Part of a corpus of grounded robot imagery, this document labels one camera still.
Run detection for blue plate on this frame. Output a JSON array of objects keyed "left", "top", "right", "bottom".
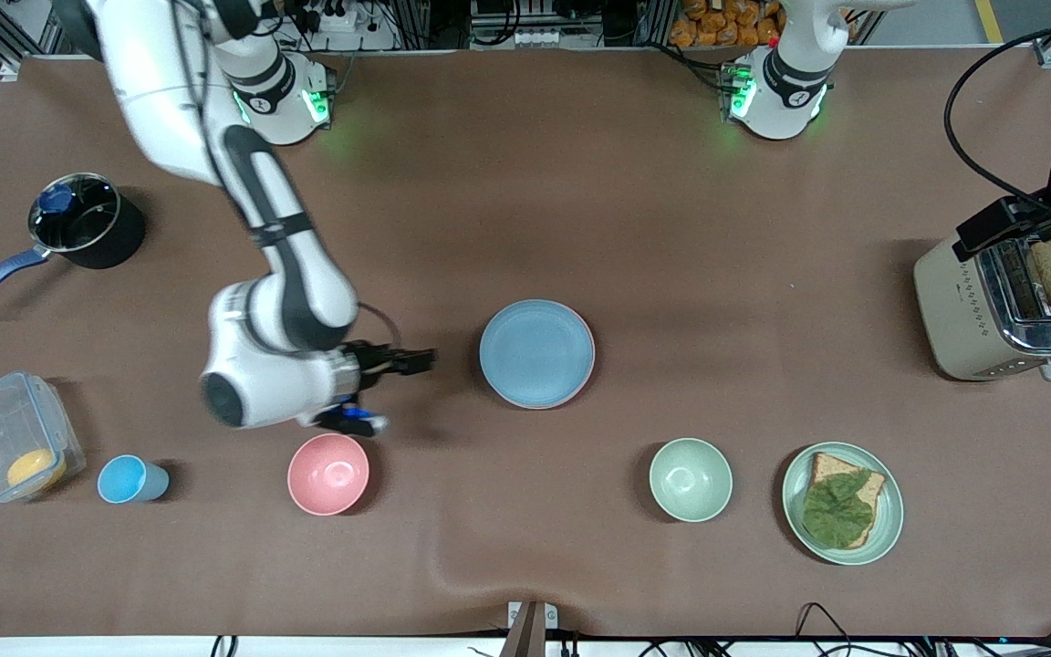
[{"left": 479, "top": 299, "right": 592, "bottom": 409}]

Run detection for pink plate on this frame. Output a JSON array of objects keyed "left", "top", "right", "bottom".
[{"left": 489, "top": 306, "right": 597, "bottom": 411}]

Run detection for beige chrome toaster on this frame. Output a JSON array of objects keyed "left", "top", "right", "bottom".
[{"left": 913, "top": 210, "right": 1051, "bottom": 382}]

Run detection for pink bowl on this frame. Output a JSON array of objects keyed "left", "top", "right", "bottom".
[{"left": 287, "top": 433, "right": 370, "bottom": 517}]

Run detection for blue cup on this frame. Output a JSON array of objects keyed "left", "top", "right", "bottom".
[{"left": 97, "top": 454, "right": 171, "bottom": 505}]

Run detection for green bowl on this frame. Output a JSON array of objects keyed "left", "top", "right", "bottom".
[{"left": 650, "top": 438, "right": 734, "bottom": 523}]

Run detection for brown table cloth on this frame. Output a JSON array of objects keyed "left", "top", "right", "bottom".
[{"left": 0, "top": 50, "right": 1051, "bottom": 638}]

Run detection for bread slice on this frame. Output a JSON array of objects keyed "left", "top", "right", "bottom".
[{"left": 804, "top": 453, "right": 886, "bottom": 549}]

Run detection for glass lid with blue knob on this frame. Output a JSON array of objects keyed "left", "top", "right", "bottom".
[{"left": 28, "top": 173, "right": 120, "bottom": 252}]

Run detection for green plate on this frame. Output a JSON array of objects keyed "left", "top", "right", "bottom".
[{"left": 782, "top": 443, "right": 905, "bottom": 566}]

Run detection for orange snack bags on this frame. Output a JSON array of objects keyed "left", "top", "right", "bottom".
[{"left": 669, "top": 0, "right": 859, "bottom": 48}]

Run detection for green lettuce leaf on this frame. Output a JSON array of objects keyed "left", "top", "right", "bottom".
[{"left": 803, "top": 470, "right": 875, "bottom": 549}]

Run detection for white power strip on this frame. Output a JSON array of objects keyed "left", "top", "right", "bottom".
[{"left": 293, "top": 0, "right": 358, "bottom": 33}]

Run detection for yellow food piece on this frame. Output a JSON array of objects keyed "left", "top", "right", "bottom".
[{"left": 6, "top": 448, "right": 68, "bottom": 491}]

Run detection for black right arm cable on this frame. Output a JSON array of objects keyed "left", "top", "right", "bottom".
[{"left": 357, "top": 301, "right": 404, "bottom": 352}]

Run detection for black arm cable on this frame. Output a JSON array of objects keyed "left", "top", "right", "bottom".
[
  {"left": 943, "top": 26, "right": 1051, "bottom": 213},
  {"left": 357, "top": 301, "right": 404, "bottom": 352}
]

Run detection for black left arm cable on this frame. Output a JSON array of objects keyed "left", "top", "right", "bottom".
[{"left": 943, "top": 26, "right": 1051, "bottom": 213}]

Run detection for black pot with blue handle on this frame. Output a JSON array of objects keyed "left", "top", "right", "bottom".
[{"left": 0, "top": 173, "right": 145, "bottom": 314}]

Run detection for metal camera mount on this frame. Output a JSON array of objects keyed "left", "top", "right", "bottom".
[{"left": 500, "top": 600, "right": 559, "bottom": 657}]

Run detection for black looped cable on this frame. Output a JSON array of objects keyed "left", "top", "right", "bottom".
[{"left": 795, "top": 602, "right": 864, "bottom": 644}]

